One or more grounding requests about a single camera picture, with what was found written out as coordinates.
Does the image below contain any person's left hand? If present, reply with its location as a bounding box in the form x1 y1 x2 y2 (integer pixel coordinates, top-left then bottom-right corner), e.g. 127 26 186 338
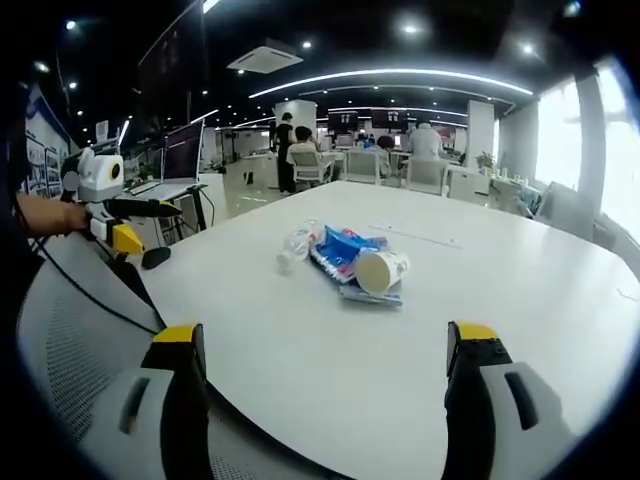
58 202 91 234

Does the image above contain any open laptop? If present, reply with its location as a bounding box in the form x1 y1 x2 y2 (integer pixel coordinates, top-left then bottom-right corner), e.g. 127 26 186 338
127 118 207 197

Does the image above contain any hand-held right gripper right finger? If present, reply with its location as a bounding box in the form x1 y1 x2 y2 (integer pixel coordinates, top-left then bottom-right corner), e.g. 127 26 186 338
441 320 577 480

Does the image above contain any clear plastic bottle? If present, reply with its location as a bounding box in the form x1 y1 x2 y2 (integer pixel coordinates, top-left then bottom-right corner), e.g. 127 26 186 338
275 218 322 277

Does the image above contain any white table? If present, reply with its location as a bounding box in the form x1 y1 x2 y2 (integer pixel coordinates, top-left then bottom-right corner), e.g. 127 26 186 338
133 179 640 469

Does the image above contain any large dark hanging screen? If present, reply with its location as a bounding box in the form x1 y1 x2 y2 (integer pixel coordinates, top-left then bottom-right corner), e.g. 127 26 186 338
136 0 210 132

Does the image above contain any white paper cup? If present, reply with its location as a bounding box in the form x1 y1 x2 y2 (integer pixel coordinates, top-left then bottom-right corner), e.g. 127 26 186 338
354 249 411 296

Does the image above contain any blue white packet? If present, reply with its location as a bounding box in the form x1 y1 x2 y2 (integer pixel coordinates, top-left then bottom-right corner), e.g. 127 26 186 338
338 278 404 309

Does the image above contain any laptop stand desk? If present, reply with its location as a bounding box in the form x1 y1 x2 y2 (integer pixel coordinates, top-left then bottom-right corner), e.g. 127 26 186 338
149 182 211 246

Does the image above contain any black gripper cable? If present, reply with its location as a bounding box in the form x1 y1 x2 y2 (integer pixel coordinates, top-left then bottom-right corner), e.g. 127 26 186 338
28 235 164 335

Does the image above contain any white mesh office chair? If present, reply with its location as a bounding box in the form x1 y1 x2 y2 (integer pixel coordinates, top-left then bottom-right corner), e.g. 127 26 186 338
16 227 361 480

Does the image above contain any blue snack packet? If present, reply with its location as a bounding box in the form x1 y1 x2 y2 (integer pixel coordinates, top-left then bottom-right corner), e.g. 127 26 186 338
308 224 392 292

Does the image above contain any curved ceiling light strip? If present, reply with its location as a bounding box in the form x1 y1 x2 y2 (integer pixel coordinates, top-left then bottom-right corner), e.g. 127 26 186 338
248 68 534 99

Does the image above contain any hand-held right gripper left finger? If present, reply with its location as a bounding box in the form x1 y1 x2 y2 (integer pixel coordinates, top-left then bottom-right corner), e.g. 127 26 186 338
79 323 212 480

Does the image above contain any ceiling air vent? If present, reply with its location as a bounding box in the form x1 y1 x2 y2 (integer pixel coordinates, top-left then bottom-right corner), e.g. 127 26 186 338
226 45 305 72

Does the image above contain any wall poster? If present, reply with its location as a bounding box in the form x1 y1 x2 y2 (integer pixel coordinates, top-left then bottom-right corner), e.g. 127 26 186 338
23 82 74 194

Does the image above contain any black oval object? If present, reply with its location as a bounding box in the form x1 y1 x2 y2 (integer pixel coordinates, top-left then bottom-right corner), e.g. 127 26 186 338
140 245 173 271

